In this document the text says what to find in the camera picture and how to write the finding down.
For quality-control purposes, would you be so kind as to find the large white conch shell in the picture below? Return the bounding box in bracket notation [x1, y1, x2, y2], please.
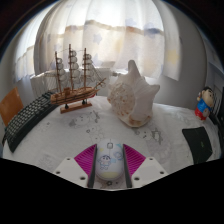
[107, 59, 162, 129]

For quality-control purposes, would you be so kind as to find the white printed tablecloth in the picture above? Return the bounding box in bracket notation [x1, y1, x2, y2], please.
[2, 94, 223, 191]

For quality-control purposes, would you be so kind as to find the white radiator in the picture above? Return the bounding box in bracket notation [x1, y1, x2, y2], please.
[29, 68, 131, 98]

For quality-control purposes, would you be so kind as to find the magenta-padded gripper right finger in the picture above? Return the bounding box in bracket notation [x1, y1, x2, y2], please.
[122, 143, 169, 189]

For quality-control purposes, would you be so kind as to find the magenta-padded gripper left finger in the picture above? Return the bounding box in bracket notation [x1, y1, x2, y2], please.
[53, 143, 99, 189]

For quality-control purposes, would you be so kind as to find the black mouse pad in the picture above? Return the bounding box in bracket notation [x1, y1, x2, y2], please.
[181, 125, 214, 165]

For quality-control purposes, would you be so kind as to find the orange wooden chair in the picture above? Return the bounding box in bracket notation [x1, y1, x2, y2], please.
[0, 87, 25, 128]

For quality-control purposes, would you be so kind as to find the wooden model sailing ship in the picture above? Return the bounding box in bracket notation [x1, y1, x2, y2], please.
[49, 43, 108, 115]

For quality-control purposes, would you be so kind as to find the white cartoon-print computer mouse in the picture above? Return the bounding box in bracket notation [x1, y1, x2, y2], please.
[95, 138, 124, 182]

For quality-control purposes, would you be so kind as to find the sheer white star-print curtain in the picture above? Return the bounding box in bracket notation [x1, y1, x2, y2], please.
[13, 0, 183, 83]

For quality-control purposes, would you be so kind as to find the black mechanical keyboard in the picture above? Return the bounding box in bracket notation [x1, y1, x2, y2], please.
[2, 91, 60, 154]

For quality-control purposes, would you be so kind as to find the black router with antennas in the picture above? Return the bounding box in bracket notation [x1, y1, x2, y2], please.
[213, 86, 224, 129]

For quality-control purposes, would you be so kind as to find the cartoon boy figurine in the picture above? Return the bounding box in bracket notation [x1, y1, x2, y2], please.
[194, 86, 216, 122]

